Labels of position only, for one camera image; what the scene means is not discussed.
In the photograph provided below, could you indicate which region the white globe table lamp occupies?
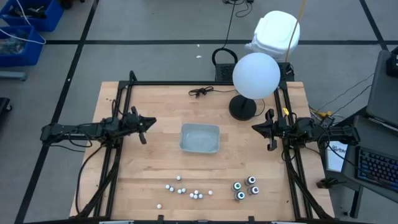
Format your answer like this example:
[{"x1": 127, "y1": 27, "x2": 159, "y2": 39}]
[{"x1": 228, "y1": 52, "x2": 281, "y2": 121}]

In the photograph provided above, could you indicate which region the bundled black lamp cable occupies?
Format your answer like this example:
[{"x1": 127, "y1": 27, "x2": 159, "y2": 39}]
[{"x1": 188, "y1": 86, "x2": 237, "y2": 98}]

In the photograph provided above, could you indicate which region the yellow hanging cable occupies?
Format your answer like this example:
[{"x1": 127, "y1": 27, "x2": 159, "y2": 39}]
[{"x1": 285, "y1": 0, "x2": 308, "y2": 62}]

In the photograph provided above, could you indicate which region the white lidded bucket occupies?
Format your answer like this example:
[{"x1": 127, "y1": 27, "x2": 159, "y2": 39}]
[{"x1": 244, "y1": 10, "x2": 301, "y2": 62}]

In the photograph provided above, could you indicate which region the grey metal bar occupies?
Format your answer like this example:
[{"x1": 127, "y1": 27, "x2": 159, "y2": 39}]
[{"x1": 0, "y1": 70, "x2": 27, "y2": 82}]

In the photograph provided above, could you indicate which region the yellow connector cable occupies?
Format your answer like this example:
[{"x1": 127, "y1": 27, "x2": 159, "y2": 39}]
[{"x1": 309, "y1": 107, "x2": 334, "y2": 121}]

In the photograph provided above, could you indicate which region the thin black floor cable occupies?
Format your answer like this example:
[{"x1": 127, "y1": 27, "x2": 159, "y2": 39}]
[{"x1": 222, "y1": 0, "x2": 255, "y2": 18}]

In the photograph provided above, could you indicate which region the black aluminium rig frame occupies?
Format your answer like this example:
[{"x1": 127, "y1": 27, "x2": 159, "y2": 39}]
[{"x1": 70, "y1": 70, "x2": 335, "y2": 224}]

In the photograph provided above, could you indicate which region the black object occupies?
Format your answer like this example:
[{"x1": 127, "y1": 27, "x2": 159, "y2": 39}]
[{"x1": 0, "y1": 97, "x2": 13, "y2": 125}]

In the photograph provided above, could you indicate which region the small black controller box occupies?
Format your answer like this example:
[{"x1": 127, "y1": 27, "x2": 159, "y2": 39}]
[{"x1": 317, "y1": 115, "x2": 336, "y2": 128}]

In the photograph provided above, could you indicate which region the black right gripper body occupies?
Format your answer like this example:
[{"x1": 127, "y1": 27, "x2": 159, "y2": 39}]
[{"x1": 266, "y1": 108, "x2": 295, "y2": 152}]

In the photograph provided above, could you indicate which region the grey monitor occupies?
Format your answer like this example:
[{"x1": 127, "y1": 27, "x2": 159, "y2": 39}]
[{"x1": 366, "y1": 49, "x2": 398, "y2": 128}]

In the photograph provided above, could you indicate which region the black rig cable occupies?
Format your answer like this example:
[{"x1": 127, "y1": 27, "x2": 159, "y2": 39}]
[{"x1": 75, "y1": 144, "x2": 106, "y2": 216}]

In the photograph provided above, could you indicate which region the white cable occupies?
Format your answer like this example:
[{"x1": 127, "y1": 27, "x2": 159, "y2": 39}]
[{"x1": 0, "y1": 0, "x2": 47, "y2": 45}]

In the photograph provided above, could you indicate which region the blue storage bin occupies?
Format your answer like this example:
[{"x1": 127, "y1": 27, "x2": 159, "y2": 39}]
[
  {"x1": 0, "y1": 0, "x2": 65, "y2": 32},
  {"x1": 0, "y1": 25, "x2": 44, "y2": 68}
]

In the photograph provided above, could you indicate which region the black device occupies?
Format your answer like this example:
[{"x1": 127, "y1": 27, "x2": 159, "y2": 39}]
[{"x1": 386, "y1": 45, "x2": 398, "y2": 78}]

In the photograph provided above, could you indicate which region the black clamp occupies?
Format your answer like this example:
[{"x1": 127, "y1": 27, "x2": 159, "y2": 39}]
[{"x1": 316, "y1": 177, "x2": 346, "y2": 190}]

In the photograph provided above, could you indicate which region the backlit keyboard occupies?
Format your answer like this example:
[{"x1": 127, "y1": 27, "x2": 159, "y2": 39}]
[{"x1": 355, "y1": 146, "x2": 398, "y2": 193}]

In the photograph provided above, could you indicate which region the black perforated electronics box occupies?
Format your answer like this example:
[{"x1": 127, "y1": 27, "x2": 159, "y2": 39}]
[{"x1": 214, "y1": 62, "x2": 295, "y2": 83}]

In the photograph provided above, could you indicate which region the black looped power cable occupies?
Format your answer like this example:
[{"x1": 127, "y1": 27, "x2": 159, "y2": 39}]
[{"x1": 211, "y1": 0, "x2": 239, "y2": 67}]

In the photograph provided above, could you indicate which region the black desk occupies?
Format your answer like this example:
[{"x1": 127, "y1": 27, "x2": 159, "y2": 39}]
[{"x1": 340, "y1": 105, "x2": 398, "y2": 205}]

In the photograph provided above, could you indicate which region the white printed sheet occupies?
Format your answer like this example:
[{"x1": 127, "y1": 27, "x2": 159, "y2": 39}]
[{"x1": 325, "y1": 136, "x2": 349, "y2": 174}]

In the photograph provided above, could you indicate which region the grey plastic bin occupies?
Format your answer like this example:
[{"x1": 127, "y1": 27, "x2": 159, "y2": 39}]
[{"x1": 179, "y1": 123, "x2": 221, "y2": 155}]

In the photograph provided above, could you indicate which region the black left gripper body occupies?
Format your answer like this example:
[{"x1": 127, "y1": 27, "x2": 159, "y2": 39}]
[{"x1": 123, "y1": 106, "x2": 147, "y2": 146}]

